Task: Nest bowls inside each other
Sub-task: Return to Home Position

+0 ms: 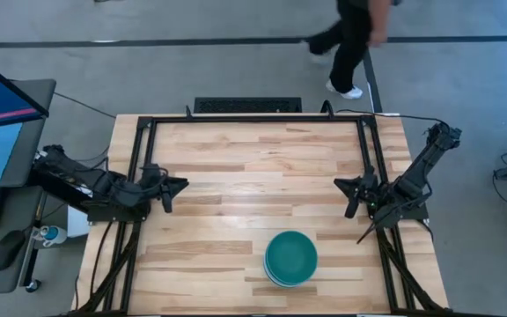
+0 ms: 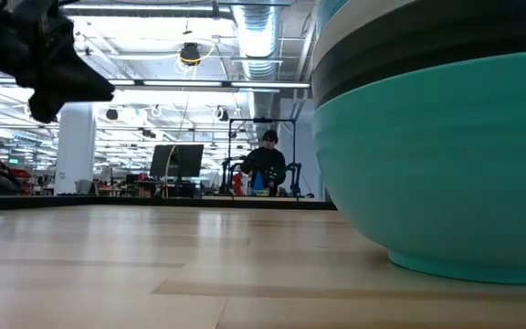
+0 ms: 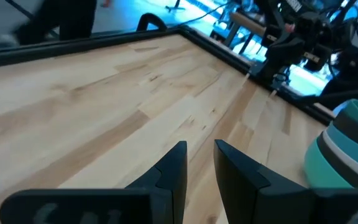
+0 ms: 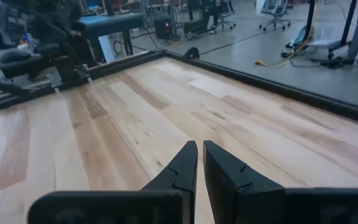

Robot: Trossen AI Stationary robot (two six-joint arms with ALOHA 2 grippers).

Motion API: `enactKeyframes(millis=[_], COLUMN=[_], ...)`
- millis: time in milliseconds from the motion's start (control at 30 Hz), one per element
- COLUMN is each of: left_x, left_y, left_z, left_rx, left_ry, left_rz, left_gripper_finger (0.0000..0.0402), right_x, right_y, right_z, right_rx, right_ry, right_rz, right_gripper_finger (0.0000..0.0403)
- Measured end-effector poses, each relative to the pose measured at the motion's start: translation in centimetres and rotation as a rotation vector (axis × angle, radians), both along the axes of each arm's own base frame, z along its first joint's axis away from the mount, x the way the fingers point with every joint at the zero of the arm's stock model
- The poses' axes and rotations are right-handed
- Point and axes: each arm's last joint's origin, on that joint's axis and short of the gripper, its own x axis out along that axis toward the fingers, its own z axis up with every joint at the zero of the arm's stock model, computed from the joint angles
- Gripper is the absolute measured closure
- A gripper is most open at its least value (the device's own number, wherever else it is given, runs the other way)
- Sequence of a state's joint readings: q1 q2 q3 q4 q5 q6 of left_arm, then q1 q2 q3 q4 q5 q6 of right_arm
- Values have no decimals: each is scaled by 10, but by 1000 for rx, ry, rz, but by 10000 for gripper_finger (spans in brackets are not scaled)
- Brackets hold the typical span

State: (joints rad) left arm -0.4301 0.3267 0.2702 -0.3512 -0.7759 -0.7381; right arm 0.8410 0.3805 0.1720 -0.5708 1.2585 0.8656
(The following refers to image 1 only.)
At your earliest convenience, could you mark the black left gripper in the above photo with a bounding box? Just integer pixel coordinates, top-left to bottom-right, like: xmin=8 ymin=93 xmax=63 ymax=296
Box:
xmin=138 ymin=163 xmax=190 ymax=207

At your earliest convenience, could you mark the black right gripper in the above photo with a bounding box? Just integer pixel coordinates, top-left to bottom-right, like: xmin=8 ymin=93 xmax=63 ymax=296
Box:
xmin=333 ymin=166 xmax=380 ymax=219

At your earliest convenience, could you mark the teal bowl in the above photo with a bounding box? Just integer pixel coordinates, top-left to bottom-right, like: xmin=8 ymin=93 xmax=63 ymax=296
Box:
xmin=265 ymin=230 xmax=320 ymax=286

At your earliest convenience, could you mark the white shoe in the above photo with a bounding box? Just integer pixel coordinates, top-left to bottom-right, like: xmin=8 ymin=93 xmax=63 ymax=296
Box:
xmin=325 ymin=78 xmax=364 ymax=100

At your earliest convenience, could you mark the white box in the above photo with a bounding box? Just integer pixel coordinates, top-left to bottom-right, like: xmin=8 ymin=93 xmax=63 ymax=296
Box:
xmin=67 ymin=202 xmax=101 ymax=239

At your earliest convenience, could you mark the black vented box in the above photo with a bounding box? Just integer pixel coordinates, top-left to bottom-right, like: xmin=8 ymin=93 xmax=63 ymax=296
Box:
xmin=193 ymin=96 xmax=304 ymax=114

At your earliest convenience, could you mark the person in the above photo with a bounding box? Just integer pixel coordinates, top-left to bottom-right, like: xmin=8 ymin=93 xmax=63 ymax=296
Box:
xmin=299 ymin=0 xmax=402 ymax=101

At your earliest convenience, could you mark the person's hand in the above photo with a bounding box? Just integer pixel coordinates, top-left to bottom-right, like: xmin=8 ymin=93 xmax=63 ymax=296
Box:
xmin=366 ymin=26 xmax=390 ymax=49

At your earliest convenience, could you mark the grey-framed computer monitor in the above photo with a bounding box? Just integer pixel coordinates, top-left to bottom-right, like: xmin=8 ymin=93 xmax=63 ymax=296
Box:
xmin=0 ymin=78 xmax=57 ymax=191

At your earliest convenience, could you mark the black computer mouse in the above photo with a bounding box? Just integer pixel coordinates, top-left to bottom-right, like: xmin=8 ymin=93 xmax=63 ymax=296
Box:
xmin=0 ymin=229 xmax=26 ymax=270

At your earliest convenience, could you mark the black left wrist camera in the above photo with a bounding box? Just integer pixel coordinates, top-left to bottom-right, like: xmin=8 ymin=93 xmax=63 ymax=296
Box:
xmin=159 ymin=183 xmax=174 ymax=215

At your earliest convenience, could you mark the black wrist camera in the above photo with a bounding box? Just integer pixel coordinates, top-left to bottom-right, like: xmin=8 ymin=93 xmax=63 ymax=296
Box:
xmin=344 ymin=188 xmax=362 ymax=220
xmin=159 ymin=183 xmax=174 ymax=215

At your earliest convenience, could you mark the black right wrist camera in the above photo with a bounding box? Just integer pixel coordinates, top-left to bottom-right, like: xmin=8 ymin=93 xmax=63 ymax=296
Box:
xmin=344 ymin=188 xmax=362 ymax=220

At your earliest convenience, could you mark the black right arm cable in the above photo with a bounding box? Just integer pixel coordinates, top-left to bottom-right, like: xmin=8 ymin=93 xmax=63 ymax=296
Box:
xmin=336 ymin=108 xmax=451 ymax=129

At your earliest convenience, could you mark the black aluminium table frame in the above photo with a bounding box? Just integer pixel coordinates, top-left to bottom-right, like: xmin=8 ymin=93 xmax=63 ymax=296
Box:
xmin=75 ymin=112 xmax=452 ymax=317

